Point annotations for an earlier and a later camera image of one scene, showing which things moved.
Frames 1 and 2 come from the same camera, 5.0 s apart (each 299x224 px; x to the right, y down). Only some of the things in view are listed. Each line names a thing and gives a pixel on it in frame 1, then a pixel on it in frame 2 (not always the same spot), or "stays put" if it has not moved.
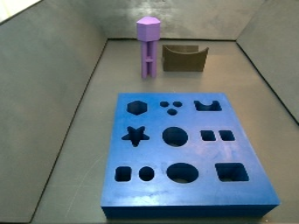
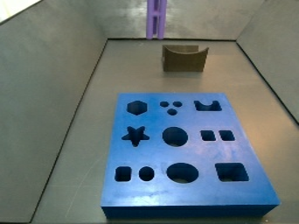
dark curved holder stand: (183, 58) stays put
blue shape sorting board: (179, 163) stays put
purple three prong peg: (149, 35) to (155, 18)
